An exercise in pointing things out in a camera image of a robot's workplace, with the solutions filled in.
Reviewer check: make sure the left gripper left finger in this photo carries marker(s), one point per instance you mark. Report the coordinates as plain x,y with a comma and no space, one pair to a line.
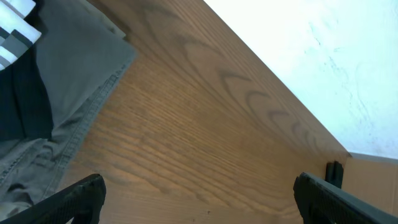
80,203

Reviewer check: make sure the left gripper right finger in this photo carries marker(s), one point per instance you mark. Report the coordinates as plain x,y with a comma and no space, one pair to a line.
321,202

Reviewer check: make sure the white t-shirt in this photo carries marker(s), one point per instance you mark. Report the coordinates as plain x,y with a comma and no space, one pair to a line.
17,35

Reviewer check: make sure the black table edge clamp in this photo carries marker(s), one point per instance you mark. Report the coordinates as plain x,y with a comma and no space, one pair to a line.
334,173

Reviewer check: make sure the folded black cloth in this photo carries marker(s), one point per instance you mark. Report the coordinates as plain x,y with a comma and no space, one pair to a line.
25,108

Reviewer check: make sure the folded grey trousers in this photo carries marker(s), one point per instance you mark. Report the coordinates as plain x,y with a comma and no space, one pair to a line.
80,61

